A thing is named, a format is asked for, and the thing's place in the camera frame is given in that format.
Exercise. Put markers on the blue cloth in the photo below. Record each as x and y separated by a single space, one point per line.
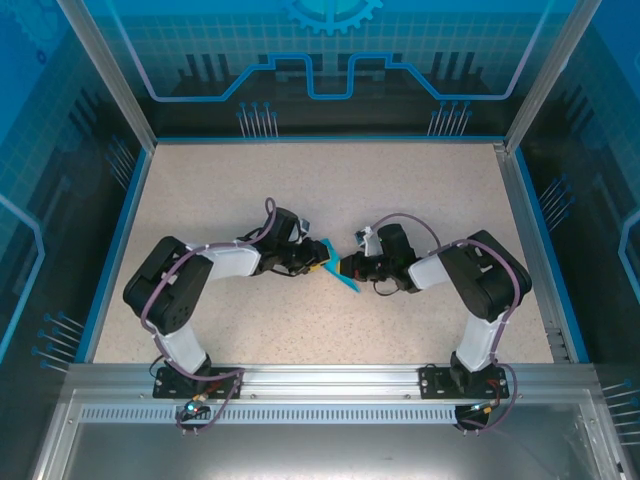
347 282

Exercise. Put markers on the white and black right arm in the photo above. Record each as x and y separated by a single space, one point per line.
490 285

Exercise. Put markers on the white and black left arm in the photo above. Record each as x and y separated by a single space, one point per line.
170 295

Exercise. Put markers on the blue table edge strip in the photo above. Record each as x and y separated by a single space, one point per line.
115 260
550 250

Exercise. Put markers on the grey metal tray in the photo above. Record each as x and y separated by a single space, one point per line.
320 450

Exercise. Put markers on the aluminium mounting rail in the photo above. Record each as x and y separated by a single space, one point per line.
330 377

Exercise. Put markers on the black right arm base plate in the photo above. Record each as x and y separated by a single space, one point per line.
432 382

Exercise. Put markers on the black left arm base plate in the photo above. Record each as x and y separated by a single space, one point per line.
227 375

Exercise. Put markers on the aluminium side rail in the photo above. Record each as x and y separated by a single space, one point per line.
530 250

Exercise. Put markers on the aluminium frame post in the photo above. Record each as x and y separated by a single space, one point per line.
115 75
550 75

